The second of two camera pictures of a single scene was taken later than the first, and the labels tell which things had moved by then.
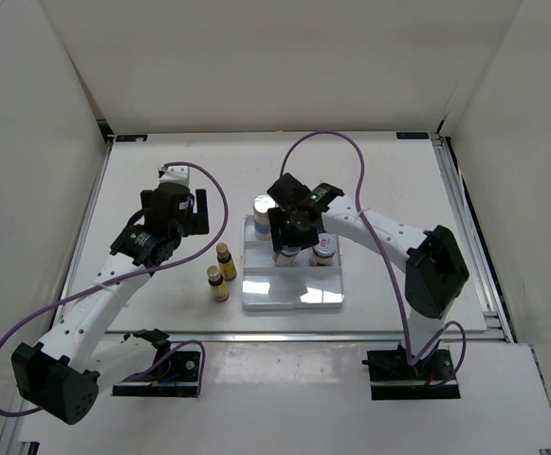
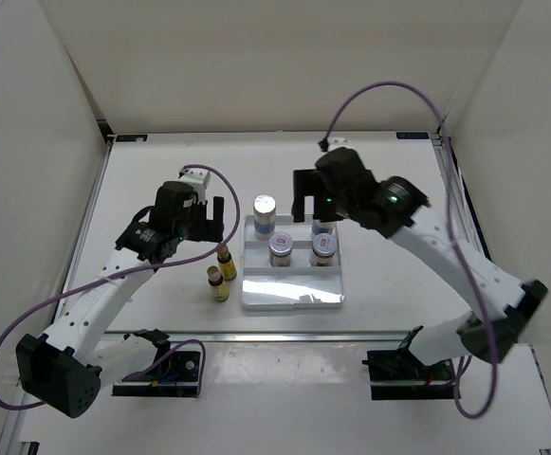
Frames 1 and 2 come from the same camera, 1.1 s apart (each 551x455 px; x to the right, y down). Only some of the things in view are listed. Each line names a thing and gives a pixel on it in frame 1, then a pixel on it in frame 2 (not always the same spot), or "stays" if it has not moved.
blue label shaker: [261, 205] stays
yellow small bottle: [227, 264] stays
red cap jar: [323, 252] stays
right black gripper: [277, 219] → [306, 183]
